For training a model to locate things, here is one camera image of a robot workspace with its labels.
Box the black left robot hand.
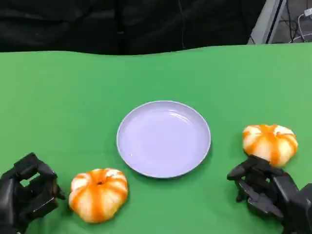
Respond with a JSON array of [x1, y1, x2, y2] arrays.
[[0, 152, 67, 234]]

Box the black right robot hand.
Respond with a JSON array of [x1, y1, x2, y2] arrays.
[[226, 155, 300, 228]]

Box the orange white toy bread roll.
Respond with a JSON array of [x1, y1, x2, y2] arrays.
[[242, 124, 299, 168], [68, 167, 129, 224]]

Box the green table cloth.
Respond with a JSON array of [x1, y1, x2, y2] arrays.
[[0, 41, 312, 234]]

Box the lilac plate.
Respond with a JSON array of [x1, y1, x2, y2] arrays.
[[116, 100, 212, 179]]

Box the black backdrop curtain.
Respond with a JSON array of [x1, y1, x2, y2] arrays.
[[0, 0, 267, 56]]

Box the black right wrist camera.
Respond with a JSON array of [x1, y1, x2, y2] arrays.
[[283, 183, 312, 234]]

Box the white cable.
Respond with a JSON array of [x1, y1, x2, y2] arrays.
[[291, 13, 312, 43]]

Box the grey metal frame post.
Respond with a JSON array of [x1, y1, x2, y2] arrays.
[[247, 0, 287, 45]]

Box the black floor cables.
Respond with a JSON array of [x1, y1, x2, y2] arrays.
[[279, 0, 304, 43]]

